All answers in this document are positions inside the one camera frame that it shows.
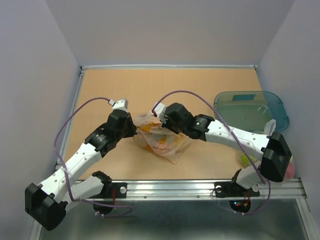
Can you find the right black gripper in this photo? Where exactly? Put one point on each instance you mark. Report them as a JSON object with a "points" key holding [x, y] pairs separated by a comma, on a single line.
{"points": [[166, 122]]}

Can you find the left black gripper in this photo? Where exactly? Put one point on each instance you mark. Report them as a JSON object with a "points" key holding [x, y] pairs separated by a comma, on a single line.
{"points": [[132, 128]]}

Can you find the orange printed plastic bag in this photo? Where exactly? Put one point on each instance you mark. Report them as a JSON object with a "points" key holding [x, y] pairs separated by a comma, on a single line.
{"points": [[151, 136]]}

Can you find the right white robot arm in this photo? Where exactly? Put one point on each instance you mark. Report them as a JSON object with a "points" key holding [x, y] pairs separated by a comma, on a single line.
{"points": [[214, 131]]}

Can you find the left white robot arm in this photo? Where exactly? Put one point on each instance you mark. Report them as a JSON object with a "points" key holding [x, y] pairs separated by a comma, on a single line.
{"points": [[49, 201]]}

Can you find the bag of green fruit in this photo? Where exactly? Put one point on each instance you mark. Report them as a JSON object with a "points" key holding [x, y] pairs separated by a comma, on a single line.
{"points": [[250, 157]]}

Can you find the teal plastic tray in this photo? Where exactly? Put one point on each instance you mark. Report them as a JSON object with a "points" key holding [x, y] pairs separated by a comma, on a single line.
{"points": [[251, 110]]}

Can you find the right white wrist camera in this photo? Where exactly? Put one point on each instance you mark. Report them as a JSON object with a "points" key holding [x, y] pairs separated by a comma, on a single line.
{"points": [[158, 110]]}

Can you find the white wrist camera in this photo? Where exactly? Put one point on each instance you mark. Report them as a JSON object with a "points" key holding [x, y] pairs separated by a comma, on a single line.
{"points": [[121, 104], [158, 110]]}

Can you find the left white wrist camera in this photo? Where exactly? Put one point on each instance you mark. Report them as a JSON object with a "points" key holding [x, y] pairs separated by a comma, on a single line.
{"points": [[121, 104]]}

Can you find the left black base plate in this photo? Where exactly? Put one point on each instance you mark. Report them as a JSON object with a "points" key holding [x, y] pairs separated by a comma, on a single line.
{"points": [[112, 190]]}

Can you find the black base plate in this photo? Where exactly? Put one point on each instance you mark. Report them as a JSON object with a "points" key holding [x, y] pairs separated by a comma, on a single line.
{"points": [[226, 189], [112, 190]]}

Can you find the aluminium left rail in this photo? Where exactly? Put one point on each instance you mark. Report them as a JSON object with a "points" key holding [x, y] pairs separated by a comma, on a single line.
{"points": [[62, 137]]}

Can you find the aluminium rail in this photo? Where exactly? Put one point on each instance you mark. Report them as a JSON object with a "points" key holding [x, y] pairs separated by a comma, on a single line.
{"points": [[62, 137], [167, 66], [165, 190]]}

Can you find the aluminium back rail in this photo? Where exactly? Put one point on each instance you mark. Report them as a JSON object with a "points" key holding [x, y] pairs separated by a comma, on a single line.
{"points": [[167, 66]]}

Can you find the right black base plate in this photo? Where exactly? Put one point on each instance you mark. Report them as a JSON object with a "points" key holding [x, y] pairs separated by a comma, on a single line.
{"points": [[226, 189]]}

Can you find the aluminium front rail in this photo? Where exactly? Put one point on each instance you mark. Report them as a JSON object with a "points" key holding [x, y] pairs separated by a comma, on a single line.
{"points": [[165, 190]]}

